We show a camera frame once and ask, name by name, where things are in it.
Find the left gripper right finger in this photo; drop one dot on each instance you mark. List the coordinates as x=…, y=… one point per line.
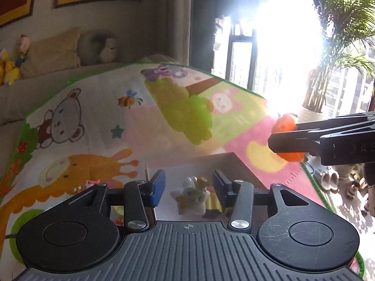
x=237, y=200

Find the white star toy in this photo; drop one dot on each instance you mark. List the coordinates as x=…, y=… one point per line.
x=192, y=196

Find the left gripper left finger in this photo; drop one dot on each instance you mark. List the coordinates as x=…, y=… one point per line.
x=140, y=198

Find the pink pig toy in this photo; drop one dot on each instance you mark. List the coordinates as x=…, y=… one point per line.
x=86, y=185

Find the small doll plush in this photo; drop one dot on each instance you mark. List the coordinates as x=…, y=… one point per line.
x=23, y=49

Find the beige covered sofa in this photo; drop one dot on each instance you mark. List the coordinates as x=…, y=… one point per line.
x=25, y=95

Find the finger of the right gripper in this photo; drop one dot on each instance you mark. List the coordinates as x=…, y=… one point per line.
x=297, y=141
x=360, y=122

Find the grey neck pillow bear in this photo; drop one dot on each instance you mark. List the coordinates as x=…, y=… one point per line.
x=97, y=47

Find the cartoon animal play mat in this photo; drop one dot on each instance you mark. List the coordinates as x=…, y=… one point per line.
x=109, y=127

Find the potted palm plant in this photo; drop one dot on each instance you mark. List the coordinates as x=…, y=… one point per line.
x=347, y=28

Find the beige cushion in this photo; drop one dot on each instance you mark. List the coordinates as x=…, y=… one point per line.
x=52, y=54

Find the yellow duck plush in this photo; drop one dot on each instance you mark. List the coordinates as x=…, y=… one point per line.
x=9, y=71

